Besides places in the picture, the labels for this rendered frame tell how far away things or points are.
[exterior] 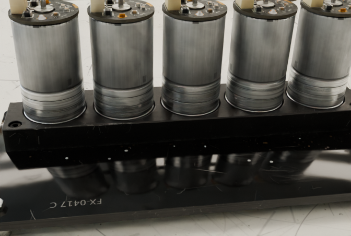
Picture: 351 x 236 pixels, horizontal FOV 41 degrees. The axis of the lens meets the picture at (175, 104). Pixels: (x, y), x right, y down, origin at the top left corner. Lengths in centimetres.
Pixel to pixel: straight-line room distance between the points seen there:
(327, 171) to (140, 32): 9
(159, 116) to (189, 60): 3
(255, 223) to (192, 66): 6
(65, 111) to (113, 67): 3
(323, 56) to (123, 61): 8
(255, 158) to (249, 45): 4
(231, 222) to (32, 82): 9
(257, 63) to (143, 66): 4
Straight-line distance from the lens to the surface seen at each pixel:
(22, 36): 17
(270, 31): 18
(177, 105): 19
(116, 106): 18
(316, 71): 20
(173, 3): 18
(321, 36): 19
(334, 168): 19
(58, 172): 18
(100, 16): 17
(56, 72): 18
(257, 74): 19
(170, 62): 18
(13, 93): 26
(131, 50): 17
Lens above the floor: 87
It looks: 30 degrees down
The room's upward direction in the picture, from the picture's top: 2 degrees clockwise
